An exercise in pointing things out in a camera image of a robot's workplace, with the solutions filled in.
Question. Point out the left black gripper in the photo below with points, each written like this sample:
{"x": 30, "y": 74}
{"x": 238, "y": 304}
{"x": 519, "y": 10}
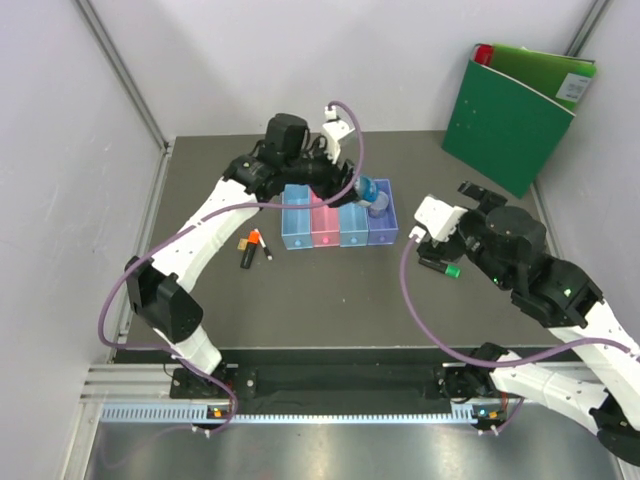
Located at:
{"x": 335, "y": 180}

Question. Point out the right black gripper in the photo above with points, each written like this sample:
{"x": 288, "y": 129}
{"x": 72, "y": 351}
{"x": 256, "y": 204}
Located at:
{"x": 484, "y": 198}

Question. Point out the blue round tub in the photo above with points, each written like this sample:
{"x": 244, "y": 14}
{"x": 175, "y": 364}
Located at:
{"x": 366, "y": 191}

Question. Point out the green black highlighter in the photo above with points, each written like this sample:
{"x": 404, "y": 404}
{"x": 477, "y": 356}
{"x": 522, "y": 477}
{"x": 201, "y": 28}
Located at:
{"x": 449, "y": 270}

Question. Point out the light blue drawer bin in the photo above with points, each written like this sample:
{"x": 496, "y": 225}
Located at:
{"x": 296, "y": 223}

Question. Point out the clear paper clip jar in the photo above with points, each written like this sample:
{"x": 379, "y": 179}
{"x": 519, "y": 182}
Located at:
{"x": 378, "y": 208}

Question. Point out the orange black highlighter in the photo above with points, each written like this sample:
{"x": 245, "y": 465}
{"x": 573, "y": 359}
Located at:
{"x": 252, "y": 243}

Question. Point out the green ring binder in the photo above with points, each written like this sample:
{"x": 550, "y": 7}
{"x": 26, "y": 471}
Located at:
{"x": 502, "y": 128}

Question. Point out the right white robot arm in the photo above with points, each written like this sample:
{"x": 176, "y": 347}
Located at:
{"x": 509, "y": 246}

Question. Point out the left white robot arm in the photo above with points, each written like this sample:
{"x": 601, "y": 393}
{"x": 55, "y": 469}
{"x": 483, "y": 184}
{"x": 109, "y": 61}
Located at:
{"x": 159, "y": 285}

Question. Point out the pink drawer bin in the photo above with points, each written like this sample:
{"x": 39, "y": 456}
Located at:
{"x": 325, "y": 225}

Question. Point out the purple drawer bin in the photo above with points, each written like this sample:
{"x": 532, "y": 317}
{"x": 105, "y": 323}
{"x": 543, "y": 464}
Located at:
{"x": 383, "y": 225}

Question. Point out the black white marker pen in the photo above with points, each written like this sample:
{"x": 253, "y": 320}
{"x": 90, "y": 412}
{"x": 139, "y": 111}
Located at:
{"x": 264, "y": 246}

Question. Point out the light green folder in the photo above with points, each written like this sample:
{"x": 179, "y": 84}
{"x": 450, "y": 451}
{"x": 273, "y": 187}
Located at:
{"x": 560, "y": 78}

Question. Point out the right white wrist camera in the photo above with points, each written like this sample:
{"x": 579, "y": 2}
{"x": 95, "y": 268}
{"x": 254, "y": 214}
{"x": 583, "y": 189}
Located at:
{"x": 437, "y": 219}

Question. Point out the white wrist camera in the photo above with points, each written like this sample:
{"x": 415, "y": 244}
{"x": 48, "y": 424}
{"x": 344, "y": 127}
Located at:
{"x": 437, "y": 219}
{"x": 336, "y": 132}

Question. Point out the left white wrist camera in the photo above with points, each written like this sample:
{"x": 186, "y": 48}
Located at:
{"x": 336, "y": 132}

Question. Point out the grey slotted cable duct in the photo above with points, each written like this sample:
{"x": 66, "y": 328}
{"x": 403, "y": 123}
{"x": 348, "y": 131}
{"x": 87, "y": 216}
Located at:
{"x": 216, "y": 413}

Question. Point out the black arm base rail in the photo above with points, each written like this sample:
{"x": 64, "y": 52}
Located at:
{"x": 337, "y": 380}

